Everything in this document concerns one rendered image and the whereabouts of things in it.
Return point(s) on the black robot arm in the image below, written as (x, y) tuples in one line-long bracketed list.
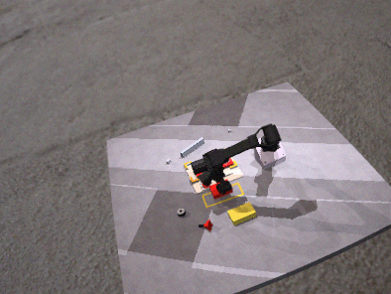
[(214, 159)]

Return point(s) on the yellow rectangular block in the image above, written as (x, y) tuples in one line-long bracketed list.
[(242, 213)]

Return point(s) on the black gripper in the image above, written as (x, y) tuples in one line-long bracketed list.
[(224, 186)]

